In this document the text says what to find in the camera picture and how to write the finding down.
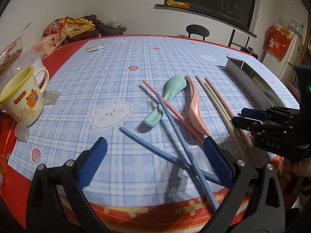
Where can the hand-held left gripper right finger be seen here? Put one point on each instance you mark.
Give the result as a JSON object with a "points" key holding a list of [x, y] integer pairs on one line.
{"points": [[218, 160]]}

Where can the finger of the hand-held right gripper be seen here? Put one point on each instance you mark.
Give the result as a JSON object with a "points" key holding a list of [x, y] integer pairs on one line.
{"points": [[252, 114], [245, 123]]}

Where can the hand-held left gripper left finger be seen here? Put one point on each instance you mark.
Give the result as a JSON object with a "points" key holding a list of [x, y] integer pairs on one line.
{"points": [[93, 162]]}

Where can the blue chopstick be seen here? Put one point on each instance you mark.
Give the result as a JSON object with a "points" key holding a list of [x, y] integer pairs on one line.
{"points": [[187, 150], [145, 142]]}

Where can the pale green chopstick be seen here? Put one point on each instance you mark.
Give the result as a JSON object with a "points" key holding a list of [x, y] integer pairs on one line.
{"points": [[218, 103], [211, 101]]}

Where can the pink chopstick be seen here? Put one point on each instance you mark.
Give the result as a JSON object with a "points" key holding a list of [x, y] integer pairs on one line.
{"points": [[150, 87], [218, 99]]}

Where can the metal utensil tray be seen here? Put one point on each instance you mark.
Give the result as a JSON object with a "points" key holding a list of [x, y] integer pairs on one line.
{"points": [[243, 75]]}

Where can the pink spoon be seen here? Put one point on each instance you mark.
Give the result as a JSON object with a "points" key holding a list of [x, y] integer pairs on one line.
{"points": [[196, 111]]}

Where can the mint green spoon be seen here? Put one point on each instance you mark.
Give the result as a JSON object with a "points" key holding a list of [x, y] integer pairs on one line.
{"points": [[173, 87]]}

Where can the person's right hand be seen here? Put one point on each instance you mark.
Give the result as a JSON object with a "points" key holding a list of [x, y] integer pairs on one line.
{"points": [[300, 168]]}

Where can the cream refrigerator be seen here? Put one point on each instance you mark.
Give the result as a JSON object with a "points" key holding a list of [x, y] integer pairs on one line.
{"points": [[291, 53]]}

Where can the clear tablecloth clip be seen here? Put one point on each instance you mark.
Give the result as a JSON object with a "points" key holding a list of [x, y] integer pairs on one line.
{"points": [[23, 133], [52, 98]]}

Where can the red printed cloth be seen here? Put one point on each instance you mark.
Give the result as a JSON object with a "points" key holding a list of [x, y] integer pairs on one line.
{"points": [[277, 41]]}

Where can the blue plaid table mat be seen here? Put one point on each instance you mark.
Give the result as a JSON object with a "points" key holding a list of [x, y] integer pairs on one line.
{"points": [[109, 77]]}

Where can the yellow-rimmed cream mug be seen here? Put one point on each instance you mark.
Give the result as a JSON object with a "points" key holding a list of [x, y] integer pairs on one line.
{"points": [[21, 102]]}

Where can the clear plastic bags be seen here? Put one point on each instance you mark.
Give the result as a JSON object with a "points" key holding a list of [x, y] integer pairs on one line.
{"points": [[295, 26]]}

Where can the black round-back chair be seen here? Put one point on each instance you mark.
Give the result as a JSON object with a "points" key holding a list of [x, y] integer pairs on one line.
{"points": [[197, 30]]}

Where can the white paper card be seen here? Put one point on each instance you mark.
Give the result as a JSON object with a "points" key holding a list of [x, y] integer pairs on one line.
{"points": [[96, 47]]}

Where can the dark red clothes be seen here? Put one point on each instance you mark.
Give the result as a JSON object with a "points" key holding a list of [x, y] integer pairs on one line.
{"points": [[75, 40]]}

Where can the pink snack bag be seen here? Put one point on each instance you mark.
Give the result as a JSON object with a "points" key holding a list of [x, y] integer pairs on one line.
{"points": [[51, 42]]}

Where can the orange snack packet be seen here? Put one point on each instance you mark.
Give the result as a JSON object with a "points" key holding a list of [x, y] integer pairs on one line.
{"points": [[177, 3]]}

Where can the clear snack container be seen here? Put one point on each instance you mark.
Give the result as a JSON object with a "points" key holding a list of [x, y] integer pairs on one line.
{"points": [[9, 55]]}

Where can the yellow clothes pile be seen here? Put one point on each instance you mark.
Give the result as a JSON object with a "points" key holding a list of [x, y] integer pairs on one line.
{"points": [[80, 26]]}

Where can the orange snack bag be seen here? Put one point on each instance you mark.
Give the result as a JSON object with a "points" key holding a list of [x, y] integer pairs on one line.
{"points": [[54, 26]]}

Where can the crumpled clear plastic bag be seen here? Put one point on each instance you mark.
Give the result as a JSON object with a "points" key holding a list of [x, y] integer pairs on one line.
{"points": [[109, 20]]}

